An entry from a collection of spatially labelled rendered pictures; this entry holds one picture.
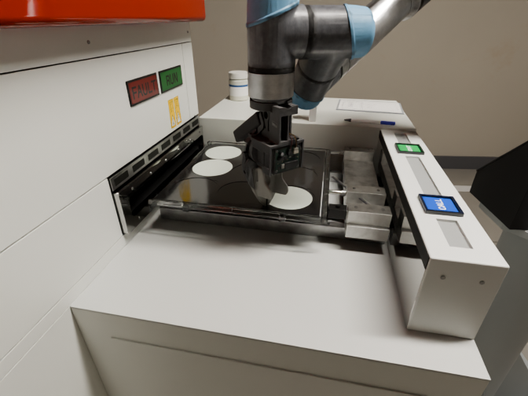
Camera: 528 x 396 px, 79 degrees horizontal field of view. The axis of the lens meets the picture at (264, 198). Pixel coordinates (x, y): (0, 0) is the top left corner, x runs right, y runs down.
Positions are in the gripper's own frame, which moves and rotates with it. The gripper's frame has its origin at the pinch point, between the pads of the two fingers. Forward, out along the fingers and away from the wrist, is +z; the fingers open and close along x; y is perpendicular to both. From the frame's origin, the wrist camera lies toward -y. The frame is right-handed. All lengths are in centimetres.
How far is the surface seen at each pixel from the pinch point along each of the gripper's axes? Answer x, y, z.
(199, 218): -9.8, -11.9, 7.9
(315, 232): 9.0, 6.3, 8.1
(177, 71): -2.4, -36.4, -19.8
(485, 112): 277, -79, 39
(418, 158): 34.4, 10.2, -4.4
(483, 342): 56, 31, 51
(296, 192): 8.6, -0.2, 1.3
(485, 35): 261, -90, -19
